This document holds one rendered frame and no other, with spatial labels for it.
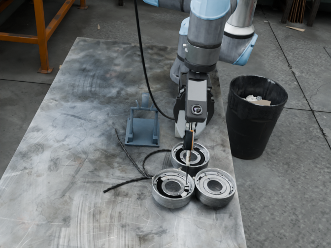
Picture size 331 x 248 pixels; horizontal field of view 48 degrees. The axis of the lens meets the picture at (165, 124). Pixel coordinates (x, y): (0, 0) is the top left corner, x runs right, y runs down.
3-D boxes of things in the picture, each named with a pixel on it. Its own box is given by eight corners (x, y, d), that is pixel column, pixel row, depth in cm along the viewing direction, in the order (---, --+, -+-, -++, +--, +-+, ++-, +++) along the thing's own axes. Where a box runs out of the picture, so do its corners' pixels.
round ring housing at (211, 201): (239, 190, 97) (243, 179, 95) (222, 216, 90) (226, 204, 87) (203, 172, 101) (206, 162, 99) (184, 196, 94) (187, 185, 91)
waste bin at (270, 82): (273, 166, 227) (294, 108, 201) (218, 161, 226) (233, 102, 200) (263, 132, 254) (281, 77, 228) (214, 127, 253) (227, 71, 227)
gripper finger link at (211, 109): (212, 122, 91) (215, 91, 86) (212, 126, 90) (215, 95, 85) (192, 122, 91) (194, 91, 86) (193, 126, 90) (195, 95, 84)
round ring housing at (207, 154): (182, 146, 109) (184, 136, 107) (214, 162, 105) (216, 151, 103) (162, 166, 102) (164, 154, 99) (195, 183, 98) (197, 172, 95)
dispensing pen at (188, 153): (181, 184, 91) (186, 116, 90) (179, 181, 95) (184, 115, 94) (190, 185, 91) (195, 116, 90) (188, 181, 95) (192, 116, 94)
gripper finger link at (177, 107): (188, 121, 91) (197, 91, 86) (188, 125, 90) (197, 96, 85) (169, 118, 91) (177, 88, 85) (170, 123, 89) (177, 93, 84)
